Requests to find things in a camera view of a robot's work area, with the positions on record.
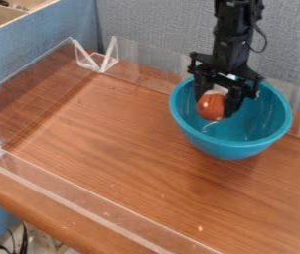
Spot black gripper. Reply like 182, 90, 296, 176
187, 52, 262, 118

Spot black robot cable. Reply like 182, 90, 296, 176
243, 13, 269, 54

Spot wooden shelf box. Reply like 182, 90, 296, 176
0, 0, 60, 28

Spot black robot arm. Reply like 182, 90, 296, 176
187, 0, 266, 121

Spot black floor cables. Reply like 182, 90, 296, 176
0, 221, 30, 254

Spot brown toy mushroom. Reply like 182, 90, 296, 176
197, 87, 227, 121

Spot clear acrylic barrier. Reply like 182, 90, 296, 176
0, 39, 300, 254

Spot blue plastic bowl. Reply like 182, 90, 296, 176
168, 77, 293, 160

